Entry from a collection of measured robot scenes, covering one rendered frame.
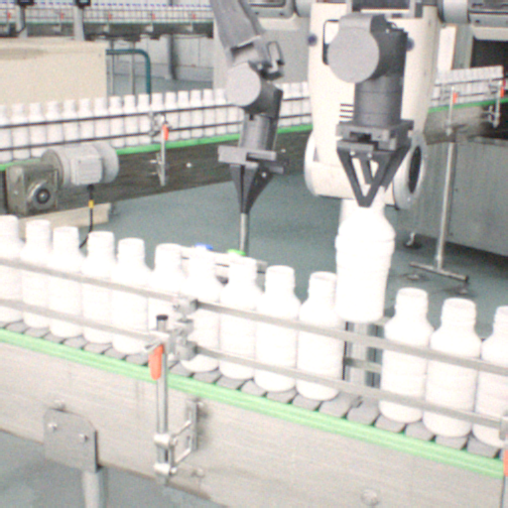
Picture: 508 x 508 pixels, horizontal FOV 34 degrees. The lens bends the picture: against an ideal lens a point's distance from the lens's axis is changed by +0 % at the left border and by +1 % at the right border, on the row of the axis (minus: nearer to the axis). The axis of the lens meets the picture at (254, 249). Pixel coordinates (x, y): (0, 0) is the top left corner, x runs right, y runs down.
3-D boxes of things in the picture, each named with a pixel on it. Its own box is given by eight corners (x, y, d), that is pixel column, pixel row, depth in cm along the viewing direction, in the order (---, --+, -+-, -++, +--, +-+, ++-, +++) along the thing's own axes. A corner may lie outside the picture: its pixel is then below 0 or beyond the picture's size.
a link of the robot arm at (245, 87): (280, 43, 134) (231, 63, 137) (255, 19, 123) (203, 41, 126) (299, 111, 132) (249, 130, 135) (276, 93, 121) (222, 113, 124)
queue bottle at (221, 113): (217, 131, 320) (217, 87, 315) (230, 133, 317) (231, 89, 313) (208, 133, 315) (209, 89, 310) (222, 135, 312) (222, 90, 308)
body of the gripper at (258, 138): (273, 164, 127) (282, 116, 127) (215, 156, 131) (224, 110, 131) (290, 171, 133) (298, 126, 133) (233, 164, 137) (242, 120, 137)
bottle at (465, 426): (477, 441, 100) (492, 314, 96) (428, 439, 100) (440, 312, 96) (464, 416, 106) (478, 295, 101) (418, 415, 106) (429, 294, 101)
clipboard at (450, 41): (419, 78, 491) (424, 22, 482) (452, 82, 476) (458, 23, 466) (414, 78, 488) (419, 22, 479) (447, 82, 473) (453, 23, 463)
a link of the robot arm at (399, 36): (416, 21, 95) (368, 19, 98) (398, 22, 89) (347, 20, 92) (410, 82, 97) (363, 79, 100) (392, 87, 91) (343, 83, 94)
